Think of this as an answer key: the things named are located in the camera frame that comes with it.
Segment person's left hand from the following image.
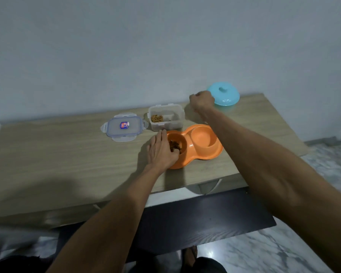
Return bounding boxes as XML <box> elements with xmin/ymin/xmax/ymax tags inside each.
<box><xmin>146</xmin><ymin>129</ymin><xmax>180</xmax><ymax>175</ymax></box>

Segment person's right hand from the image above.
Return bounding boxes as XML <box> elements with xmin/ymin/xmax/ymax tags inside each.
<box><xmin>189</xmin><ymin>90</ymin><xmax>216</xmax><ymax>114</ymax></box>

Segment orange double pet bowl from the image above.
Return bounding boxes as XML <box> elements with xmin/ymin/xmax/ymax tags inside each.
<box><xmin>165</xmin><ymin>124</ymin><xmax>224</xmax><ymax>170</ymax></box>

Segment person's left forearm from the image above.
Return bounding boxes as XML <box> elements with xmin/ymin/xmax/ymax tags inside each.
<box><xmin>46</xmin><ymin>164</ymin><xmax>166</xmax><ymax>273</ymax></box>

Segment person's right forearm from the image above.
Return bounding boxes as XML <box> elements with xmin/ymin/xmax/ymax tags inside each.
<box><xmin>199</xmin><ymin>107</ymin><xmax>341</xmax><ymax>273</ymax></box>

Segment brown kibble in orange bowl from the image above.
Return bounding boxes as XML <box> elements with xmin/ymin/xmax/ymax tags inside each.
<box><xmin>169</xmin><ymin>140</ymin><xmax>183</xmax><ymax>154</ymax></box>

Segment clear plastic food container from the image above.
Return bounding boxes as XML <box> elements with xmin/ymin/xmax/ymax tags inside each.
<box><xmin>147</xmin><ymin>103</ymin><xmax>186</xmax><ymax>132</ymax></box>

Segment turquoise round plastic lid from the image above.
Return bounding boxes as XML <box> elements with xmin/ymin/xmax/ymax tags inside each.
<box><xmin>207</xmin><ymin>82</ymin><xmax>240</xmax><ymax>107</ymax></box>

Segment clear container lid, blue seal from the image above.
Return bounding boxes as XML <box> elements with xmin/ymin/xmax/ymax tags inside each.
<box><xmin>100</xmin><ymin>112</ymin><xmax>149</xmax><ymax>143</ymax></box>

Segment dark wooden bench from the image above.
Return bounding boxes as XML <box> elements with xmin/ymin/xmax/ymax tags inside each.
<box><xmin>55</xmin><ymin>187</ymin><xmax>277</xmax><ymax>264</ymax></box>

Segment person's foot in sandal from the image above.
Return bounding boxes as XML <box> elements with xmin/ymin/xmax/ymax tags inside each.
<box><xmin>182</xmin><ymin>246</ymin><xmax>198</xmax><ymax>268</ymax></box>

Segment person's dark shorts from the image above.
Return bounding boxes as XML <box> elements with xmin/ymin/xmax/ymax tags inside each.
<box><xmin>0</xmin><ymin>252</ymin><xmax>228</xmax><ymax>273</ymax></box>

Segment white table frame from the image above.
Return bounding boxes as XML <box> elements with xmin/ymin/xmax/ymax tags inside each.
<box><xmin>144</xmin><ymin>179</ymin><xmax>225</xmax><ymax>208</ymax></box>

